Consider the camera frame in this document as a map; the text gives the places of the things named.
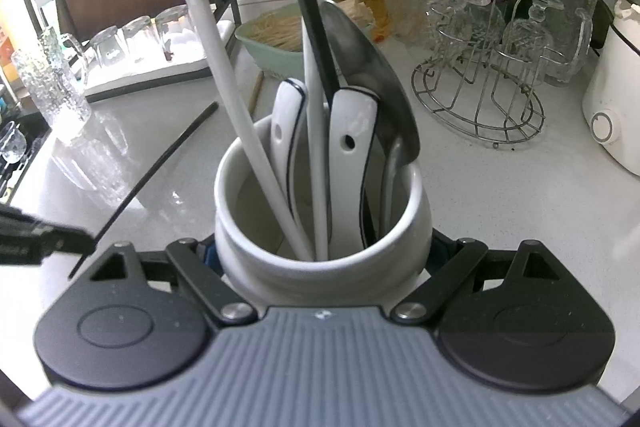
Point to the white chopstick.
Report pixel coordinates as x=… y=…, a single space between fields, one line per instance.
x=236 y=107
x=316 y=157

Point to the small glass with red spot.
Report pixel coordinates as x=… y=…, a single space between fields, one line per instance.
x=172 y=32

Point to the clear glass pitcher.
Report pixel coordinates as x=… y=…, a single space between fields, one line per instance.
x=570 y=32

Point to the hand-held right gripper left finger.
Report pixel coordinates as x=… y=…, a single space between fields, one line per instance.
x=200 y=279

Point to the white electric pot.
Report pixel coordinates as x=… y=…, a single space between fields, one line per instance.
x=620 y=107

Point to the black sink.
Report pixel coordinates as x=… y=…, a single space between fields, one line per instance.
x=35 y=127

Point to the white tray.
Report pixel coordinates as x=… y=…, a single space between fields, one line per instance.
x=150 y=77

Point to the tall textured glass mug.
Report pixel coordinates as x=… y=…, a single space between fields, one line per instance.
x=55 y=97

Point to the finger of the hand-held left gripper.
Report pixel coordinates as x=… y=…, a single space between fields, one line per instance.
x=45 y=242

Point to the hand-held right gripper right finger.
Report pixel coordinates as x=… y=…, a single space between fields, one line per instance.
x=450 y=272

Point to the small drinking glass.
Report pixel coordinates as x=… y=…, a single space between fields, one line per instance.
x=109 y=47
x=139 y=39

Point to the large steel spoon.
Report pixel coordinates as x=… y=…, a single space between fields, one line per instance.
x=380 y=72

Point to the yellow detergent jug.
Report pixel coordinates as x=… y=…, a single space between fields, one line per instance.
x=9 y=47

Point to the black sink drain rack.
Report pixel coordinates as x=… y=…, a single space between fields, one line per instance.
x=20 y=179

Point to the small cut glass goblet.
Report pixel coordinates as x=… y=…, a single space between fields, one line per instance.
x=12 y=144

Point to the green plastic basket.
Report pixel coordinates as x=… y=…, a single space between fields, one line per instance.
x=250 y=44

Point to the white mug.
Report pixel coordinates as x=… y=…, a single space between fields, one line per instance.
x=320 y=272

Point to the white ceramic spoon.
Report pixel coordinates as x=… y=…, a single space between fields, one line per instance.
x=350 y=177
x=287 y=117

